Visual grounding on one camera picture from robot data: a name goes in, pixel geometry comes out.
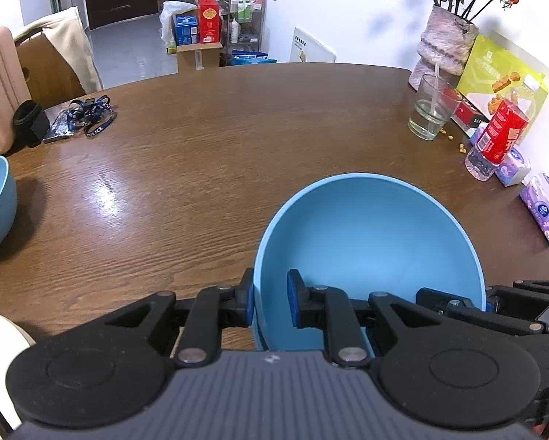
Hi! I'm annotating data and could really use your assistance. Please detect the cardboard box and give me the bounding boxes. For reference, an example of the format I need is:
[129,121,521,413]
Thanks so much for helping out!
[177,42,223,73]

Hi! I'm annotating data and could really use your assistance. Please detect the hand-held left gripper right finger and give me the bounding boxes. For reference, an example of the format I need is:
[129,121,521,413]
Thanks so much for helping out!
[287,268,442,368]

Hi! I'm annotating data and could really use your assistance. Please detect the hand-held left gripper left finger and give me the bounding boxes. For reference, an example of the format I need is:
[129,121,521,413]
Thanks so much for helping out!
[104,268,256,367]

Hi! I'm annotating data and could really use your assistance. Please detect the purple tissue packet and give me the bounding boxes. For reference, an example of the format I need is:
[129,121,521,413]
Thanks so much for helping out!
[519,173,549,246]
[494,145,532,187]

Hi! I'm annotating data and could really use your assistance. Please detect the blue lanyard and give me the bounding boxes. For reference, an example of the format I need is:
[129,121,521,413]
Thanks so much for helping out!
[67,95,117,138]

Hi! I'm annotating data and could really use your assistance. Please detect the black cylindrical case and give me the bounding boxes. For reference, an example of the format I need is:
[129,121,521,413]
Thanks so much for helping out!
[12,99,51,148]

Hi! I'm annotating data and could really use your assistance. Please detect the yellow-green snack box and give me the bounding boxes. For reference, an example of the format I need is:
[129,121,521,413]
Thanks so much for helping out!
[455,34,549,115]

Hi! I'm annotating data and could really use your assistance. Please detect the tall red gift box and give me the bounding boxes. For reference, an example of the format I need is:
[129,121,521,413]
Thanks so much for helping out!
[198,0,221,44]

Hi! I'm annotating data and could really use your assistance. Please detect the white flat board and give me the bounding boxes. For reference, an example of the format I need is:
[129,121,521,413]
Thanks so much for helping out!
[289,26,337,64]

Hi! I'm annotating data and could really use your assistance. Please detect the flat blue box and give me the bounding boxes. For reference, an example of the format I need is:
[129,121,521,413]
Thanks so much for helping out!
[231,50,277,66]

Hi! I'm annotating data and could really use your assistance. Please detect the clear plastic packet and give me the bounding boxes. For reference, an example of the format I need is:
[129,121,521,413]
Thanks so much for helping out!
[43,110,80,143]

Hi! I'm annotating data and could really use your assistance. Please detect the flat red carton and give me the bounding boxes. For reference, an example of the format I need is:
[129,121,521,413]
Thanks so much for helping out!
[451,98,490,136]

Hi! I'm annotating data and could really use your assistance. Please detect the wire rack cart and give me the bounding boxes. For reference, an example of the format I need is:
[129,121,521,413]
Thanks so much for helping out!
[220,0,268,67]

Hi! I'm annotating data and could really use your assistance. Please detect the drinking glass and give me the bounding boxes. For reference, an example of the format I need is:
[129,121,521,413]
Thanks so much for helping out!
[408,74,458,141]

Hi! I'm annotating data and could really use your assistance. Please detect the clear straw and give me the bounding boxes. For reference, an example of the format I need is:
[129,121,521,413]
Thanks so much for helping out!
[431,62,441,117]

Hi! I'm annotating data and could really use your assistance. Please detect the white plastic bag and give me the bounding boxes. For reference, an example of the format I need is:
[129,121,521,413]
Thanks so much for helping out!
[159,1,197,51]

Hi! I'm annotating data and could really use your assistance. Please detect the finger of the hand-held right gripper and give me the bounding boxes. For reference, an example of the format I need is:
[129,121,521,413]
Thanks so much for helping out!
[415,287,546,337]
[486,279,549,318]

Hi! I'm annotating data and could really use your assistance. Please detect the wooden chair with cloth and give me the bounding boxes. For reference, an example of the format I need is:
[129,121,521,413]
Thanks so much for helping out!
[13,7,103,92]

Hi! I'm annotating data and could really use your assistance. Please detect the red label plastic bottle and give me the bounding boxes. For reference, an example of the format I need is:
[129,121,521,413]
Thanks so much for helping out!
[464,78,538,181]

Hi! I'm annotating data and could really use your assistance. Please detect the scattered yellow crumbs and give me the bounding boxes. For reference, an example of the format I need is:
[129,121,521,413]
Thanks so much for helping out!
[439,131,468,153]

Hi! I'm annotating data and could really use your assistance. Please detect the cream round plate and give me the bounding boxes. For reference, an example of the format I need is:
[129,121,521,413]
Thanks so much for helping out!
[0,313,36,429]

